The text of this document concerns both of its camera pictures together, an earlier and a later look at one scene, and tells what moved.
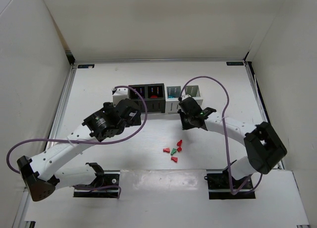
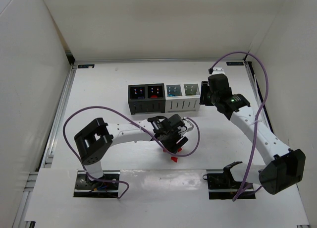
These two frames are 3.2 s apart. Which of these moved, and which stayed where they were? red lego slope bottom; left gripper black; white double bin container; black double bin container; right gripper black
Moved: right gripper black; left gripper black
Stayed: white double bin container; red lego slope bottom; black double bin container
